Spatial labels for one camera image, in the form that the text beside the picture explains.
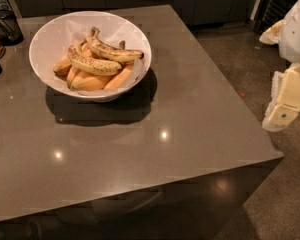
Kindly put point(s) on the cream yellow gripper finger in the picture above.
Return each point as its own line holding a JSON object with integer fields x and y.
{"x": 284, "y": 107}

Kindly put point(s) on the spotted banana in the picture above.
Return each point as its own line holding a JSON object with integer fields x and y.
{"x": 109, "y": 52}
{"x": 91, "y": 65}

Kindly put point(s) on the yellow banana bottom right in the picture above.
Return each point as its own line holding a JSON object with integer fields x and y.
{"x": 118, "y": 79}

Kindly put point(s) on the yellow banana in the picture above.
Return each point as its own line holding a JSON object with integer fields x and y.
{"x": 118, "y": 79}
{"x": 62, "y": 67}
{"x": 79, "y": 80}

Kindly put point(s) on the white ceramic bowl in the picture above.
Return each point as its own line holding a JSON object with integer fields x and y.
{"x": 49, "y": 45}

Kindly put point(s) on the yellow banana bottom left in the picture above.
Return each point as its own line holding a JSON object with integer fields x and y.
{"x": 79, "y": 80}

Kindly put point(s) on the yellow banana far left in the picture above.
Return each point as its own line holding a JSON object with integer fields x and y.
{"x": 62, "y": 67}

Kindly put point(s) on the dark vented appliance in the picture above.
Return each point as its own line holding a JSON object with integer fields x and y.
{"x": 267, "y": 12}

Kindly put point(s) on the black wire mesh basket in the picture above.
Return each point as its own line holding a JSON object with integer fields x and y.
{"x": 10, "y": 32}

